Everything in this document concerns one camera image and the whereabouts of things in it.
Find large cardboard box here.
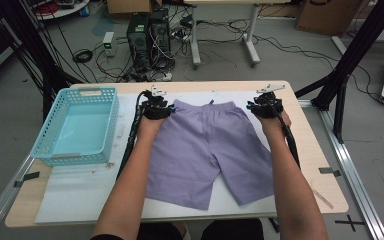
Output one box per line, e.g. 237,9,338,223
295,0,363,36

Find hand-held gripper cable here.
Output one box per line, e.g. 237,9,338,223
116,90,153,181
262,95,302,170

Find person's right hand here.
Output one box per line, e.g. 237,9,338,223
259,109,293,138

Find round white table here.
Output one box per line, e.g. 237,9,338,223
29,0,91,21

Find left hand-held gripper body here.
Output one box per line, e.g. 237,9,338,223
141,85,169,121

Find person's left hand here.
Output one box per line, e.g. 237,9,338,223
136,114,168,141

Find left hand-held gripper cable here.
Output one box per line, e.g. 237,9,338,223
116,90,153,181

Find purple shorts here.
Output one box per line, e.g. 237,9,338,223
145,98,275,211

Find beige tape strip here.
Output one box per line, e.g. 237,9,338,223
313,189,334,210

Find white table frame legs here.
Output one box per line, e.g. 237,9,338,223
183,0,293,68

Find low cardboard box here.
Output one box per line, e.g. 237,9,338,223
106,0,163,15

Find white table mat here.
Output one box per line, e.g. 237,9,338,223
34,90,283,225

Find black computer tower green sticker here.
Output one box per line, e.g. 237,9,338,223
126,12,152,71

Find grey tape strip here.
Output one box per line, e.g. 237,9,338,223
13,171,41,188
318,166,342,178

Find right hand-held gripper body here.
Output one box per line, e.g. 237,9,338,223
251,83,286,119

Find white box with green light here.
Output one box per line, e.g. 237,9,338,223
102,31,118,57

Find black metal frame stand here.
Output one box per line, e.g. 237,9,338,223
0,0,84,138
294,0,384,144

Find aluminium rail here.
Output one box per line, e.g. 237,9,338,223
0,154,36,240
298,99,384,240

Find person's left leg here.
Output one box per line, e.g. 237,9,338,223
138,222,182,240

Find right hand-held gripper cable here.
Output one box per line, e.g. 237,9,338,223
262,95,302,170

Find person's right leg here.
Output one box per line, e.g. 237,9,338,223
201,219,264,240

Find light blue plastic basket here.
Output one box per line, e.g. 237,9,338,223
30,86,120,168

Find person's leg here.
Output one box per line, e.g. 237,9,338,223
138,222,182,240
201,219,264,240

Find coiled black cable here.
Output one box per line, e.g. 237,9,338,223
72,48,94,64

